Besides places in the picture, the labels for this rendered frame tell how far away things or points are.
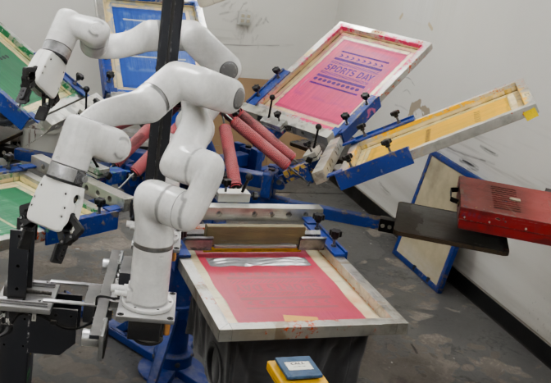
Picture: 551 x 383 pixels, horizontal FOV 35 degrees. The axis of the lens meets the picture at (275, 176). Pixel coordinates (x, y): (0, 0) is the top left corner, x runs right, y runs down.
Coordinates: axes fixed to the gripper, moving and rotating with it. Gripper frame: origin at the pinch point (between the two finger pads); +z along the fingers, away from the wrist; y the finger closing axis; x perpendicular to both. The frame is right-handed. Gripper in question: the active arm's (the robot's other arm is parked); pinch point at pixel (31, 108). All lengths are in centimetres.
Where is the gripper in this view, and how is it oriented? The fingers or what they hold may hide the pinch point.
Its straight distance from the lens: 233.1
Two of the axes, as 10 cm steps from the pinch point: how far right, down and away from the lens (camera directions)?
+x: 9.2, 1.7, -3.6
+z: -2.9, 9.0, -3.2
